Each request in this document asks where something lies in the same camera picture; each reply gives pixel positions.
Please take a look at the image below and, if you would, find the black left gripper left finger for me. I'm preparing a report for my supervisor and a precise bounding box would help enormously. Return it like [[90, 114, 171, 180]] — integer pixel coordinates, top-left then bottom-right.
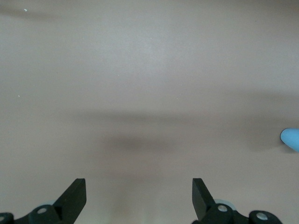
[[14, 178, 87, 224]]

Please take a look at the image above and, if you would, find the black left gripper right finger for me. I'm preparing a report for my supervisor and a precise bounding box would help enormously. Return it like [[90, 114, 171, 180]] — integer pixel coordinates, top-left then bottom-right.
[[192, 178, 248, 224]]

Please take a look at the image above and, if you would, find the blue plastic cup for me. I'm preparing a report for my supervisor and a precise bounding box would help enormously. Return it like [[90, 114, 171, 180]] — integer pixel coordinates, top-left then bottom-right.
[[280, 127, 299, 154]]

